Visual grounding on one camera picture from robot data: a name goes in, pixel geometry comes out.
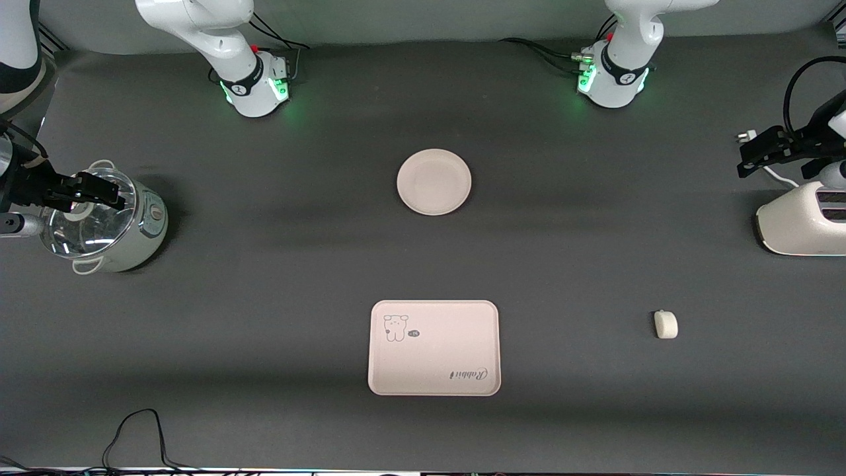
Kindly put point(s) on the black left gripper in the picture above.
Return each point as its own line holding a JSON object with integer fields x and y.
{"x": 810, "y": 141}

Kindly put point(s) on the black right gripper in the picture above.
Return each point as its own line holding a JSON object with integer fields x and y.
{"x": 28, "y": 184}

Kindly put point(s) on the small white bun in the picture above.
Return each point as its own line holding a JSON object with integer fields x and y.
{"x": 666, "y": 325}

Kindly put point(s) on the round cream plate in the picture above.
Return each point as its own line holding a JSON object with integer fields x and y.
{"x": 434, "y": 182}

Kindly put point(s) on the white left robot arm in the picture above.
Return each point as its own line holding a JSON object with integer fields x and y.
{"x": 621, "y": 79}

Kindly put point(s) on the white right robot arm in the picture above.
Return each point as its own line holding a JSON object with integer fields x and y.
{"x": 231, "y": 59}

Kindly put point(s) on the cream tray with rabbit print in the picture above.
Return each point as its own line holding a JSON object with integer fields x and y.
{"x": 434, "y": 357}

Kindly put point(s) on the glass pot lid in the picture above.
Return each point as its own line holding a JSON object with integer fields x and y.
{"x": 86, "y": 231}

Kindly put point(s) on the pale green electric pot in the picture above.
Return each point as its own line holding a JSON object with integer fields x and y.
{"x": 149, "y": 231}

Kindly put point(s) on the cream toaster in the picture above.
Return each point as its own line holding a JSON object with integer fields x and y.
{"x": 793, "y": 228}

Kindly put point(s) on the dark grey table cloth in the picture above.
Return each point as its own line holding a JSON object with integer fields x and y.
{"x": 264, "y": 297}

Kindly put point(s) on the aluminium frame rail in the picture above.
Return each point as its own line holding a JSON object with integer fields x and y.
{"x": 56, "y": 43}
{"x": 838, "y": 28}

